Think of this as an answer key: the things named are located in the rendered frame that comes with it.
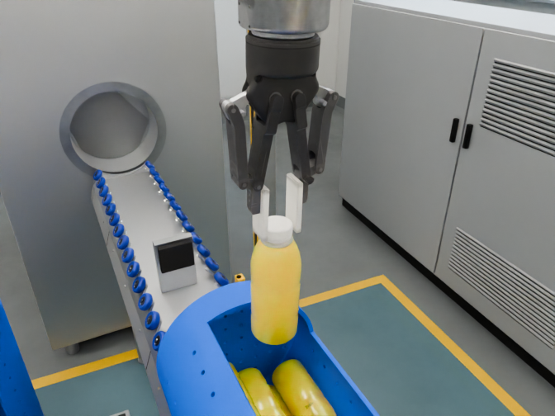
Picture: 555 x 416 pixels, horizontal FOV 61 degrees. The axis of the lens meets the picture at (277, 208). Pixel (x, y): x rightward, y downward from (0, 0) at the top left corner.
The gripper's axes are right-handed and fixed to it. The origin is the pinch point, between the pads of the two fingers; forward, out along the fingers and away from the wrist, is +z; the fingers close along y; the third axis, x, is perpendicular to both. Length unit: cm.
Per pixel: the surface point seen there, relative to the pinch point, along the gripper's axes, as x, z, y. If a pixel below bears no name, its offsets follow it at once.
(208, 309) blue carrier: -12.6, 24.6, 5.5
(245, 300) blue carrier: -11.1, 23.7, -0.4
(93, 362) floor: -133, 151, 27
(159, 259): -55, 44, 5
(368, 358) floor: -77, 147, -92
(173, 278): -56, 52, 1
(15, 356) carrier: -54, 60, 41
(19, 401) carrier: -50, 71, 43
